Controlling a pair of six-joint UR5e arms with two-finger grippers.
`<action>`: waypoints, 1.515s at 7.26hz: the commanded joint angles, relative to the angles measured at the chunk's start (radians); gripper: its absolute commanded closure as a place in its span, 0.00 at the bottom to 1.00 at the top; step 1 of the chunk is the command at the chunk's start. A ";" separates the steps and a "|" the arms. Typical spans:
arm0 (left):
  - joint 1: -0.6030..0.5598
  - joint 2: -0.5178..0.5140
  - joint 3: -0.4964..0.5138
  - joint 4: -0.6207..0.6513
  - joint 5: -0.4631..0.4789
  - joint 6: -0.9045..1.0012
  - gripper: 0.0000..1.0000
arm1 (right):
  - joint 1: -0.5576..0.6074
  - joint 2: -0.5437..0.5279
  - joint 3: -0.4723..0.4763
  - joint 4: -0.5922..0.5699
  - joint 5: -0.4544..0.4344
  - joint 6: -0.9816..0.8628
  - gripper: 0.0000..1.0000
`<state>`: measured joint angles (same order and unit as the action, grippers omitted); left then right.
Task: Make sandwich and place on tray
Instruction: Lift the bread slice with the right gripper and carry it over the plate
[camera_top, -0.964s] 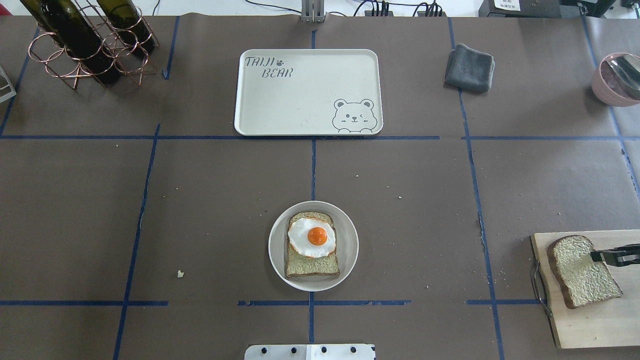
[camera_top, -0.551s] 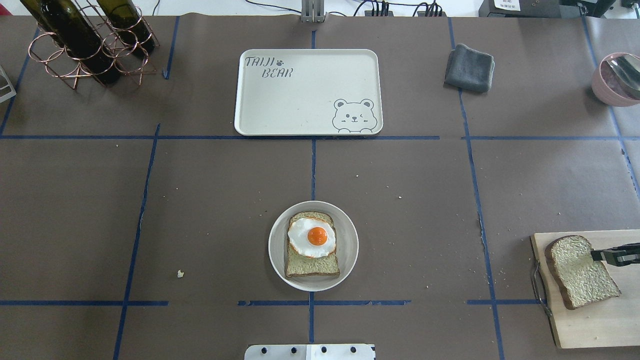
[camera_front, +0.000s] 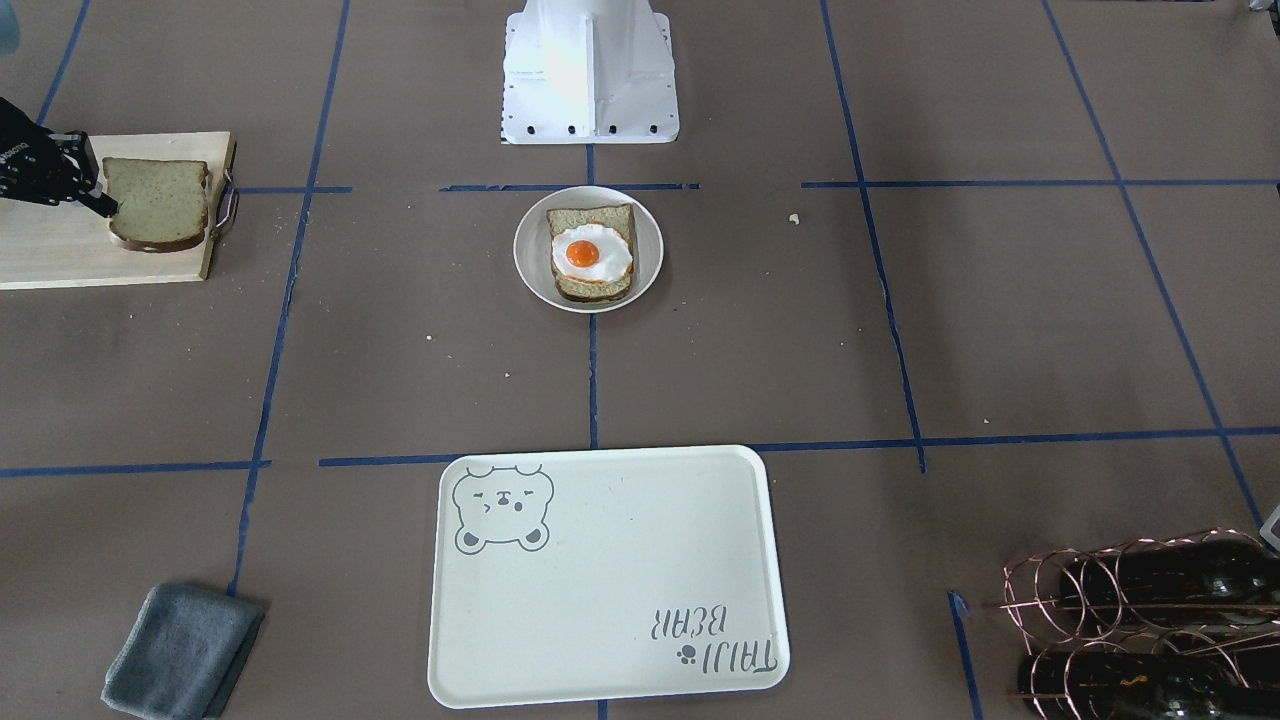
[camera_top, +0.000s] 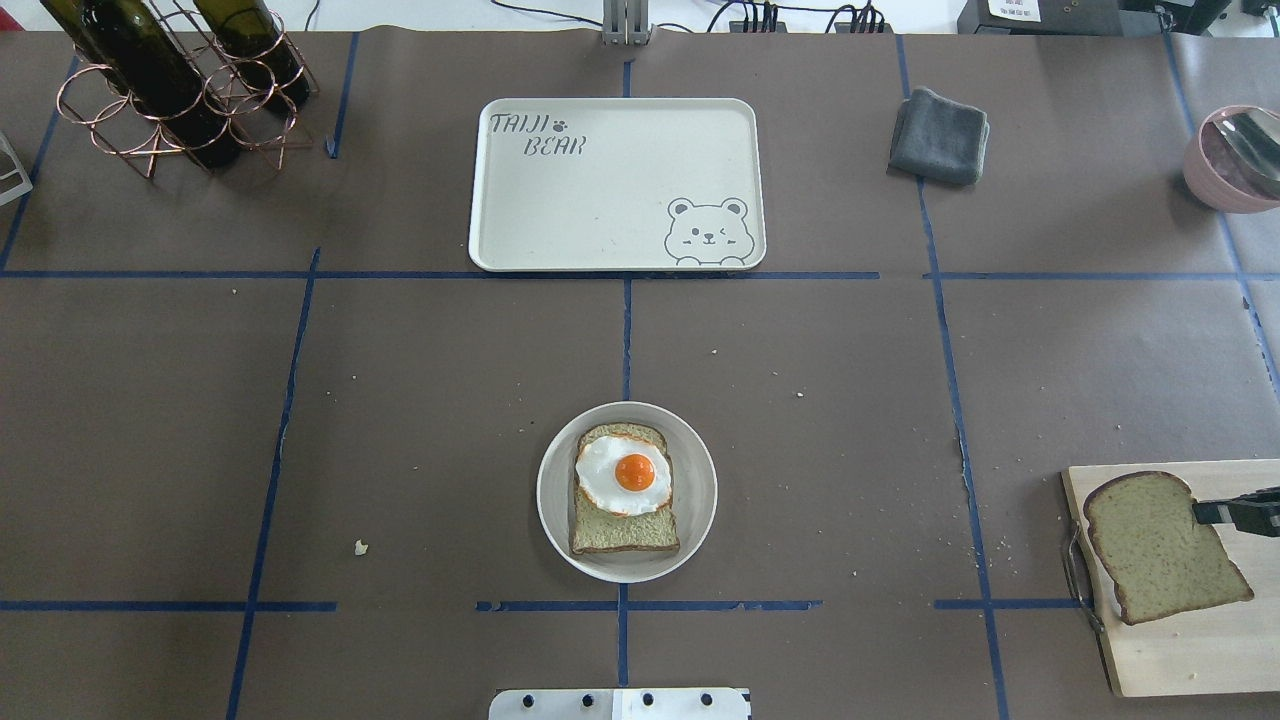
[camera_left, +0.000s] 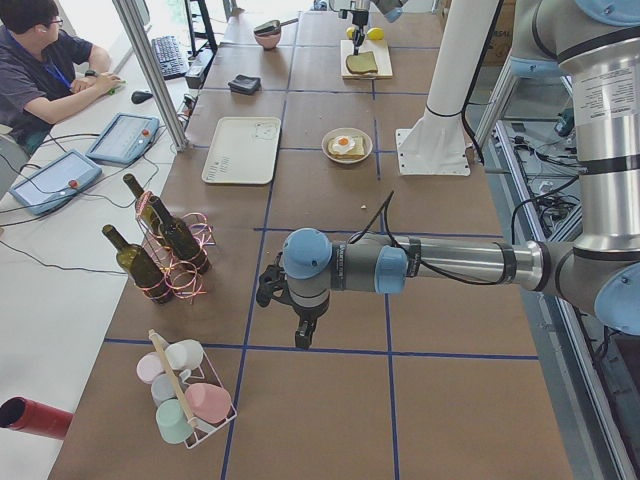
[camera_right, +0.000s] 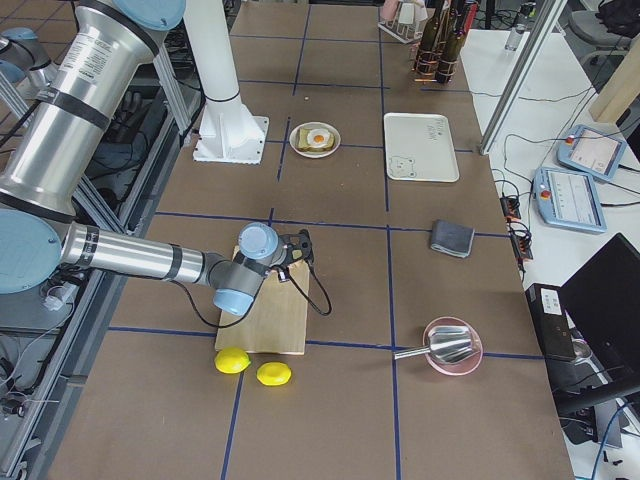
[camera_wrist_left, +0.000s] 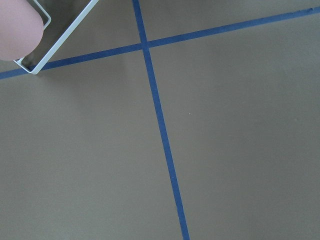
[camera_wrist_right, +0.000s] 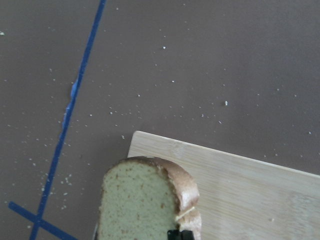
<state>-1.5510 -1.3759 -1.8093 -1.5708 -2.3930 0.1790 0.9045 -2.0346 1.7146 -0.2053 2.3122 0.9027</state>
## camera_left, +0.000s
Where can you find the blue teach pendant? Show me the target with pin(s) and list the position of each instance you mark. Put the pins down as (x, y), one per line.
(124, 139)
(56, 183)

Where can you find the aluminium frame post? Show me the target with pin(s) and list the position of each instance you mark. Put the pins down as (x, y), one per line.
(132, 23)

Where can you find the white round plate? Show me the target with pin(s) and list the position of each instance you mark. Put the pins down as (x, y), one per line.
(347, 131)

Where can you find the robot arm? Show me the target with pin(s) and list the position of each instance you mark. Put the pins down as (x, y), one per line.
(391, 9)
(595, 43)

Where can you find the white cup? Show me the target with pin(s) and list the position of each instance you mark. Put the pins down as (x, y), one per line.
(185, 354)

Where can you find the pink bowl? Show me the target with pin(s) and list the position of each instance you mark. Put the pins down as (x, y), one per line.
(268, 42)

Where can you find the yellow lemon whole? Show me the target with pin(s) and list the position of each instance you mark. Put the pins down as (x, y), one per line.
(375, 34)

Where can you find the metal scoop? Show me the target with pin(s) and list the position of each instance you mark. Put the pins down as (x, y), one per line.
(272, 27)

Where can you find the black keyboard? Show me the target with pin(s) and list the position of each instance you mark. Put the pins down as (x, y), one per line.
(169, 55)

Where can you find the blue teach pendant near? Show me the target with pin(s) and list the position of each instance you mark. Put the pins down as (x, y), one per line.
(56, 183)

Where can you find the cream bear serving tray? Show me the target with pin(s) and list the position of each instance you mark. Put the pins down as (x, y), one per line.
(243, 151)

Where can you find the blue teach pendant far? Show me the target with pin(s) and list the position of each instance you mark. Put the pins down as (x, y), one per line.
(124, 139)

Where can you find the red cylinder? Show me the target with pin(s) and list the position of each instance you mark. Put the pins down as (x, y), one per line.
(32, 417)

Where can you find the fried egg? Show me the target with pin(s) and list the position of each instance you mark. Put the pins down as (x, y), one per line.
(342, 144)

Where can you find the wooden cutting board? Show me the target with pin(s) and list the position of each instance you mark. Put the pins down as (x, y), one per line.
(380, 51)

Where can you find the bread slice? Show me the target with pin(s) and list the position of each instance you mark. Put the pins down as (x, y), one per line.
(358, 151)
(362, 63)

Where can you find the green cup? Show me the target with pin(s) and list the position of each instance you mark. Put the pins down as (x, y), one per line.
(172, 423)

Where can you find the grey folded cloth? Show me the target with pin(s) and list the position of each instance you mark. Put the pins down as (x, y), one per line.
(244, 84)

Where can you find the black computer mouse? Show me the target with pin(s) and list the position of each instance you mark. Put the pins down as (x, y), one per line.
(140, 96)

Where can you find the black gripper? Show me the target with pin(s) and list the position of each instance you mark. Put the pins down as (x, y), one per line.
(357, 20)
(309, 316)

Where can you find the dark green wine bottle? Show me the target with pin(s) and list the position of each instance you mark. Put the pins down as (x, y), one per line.
(141, 268)

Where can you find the pink cup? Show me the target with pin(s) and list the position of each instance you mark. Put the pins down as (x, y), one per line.
(209, 402)

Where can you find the copper wire bottle rack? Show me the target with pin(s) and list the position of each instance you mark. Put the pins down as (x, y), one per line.
(181, 276)

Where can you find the seated person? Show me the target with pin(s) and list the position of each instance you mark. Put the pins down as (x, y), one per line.
(47, 74)

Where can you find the grey cup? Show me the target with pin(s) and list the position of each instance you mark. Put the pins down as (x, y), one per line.
(162, 389)

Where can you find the lilac cup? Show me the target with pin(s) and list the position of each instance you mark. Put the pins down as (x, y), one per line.
(149, 367)

